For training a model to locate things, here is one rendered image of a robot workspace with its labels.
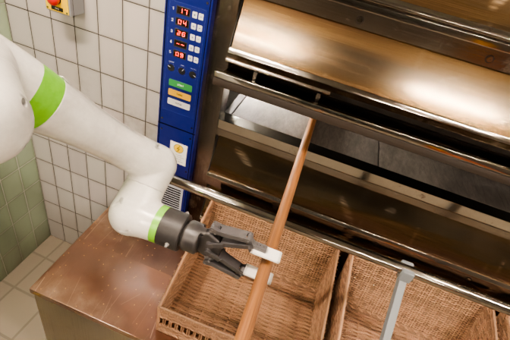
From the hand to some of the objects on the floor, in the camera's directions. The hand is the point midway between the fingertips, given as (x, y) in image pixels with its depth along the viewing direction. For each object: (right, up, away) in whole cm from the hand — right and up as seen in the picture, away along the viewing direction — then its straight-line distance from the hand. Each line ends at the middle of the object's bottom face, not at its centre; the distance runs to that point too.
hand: (265, 265), depth 82 cm
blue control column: (-27, -2, +194) cm, 196 cm away
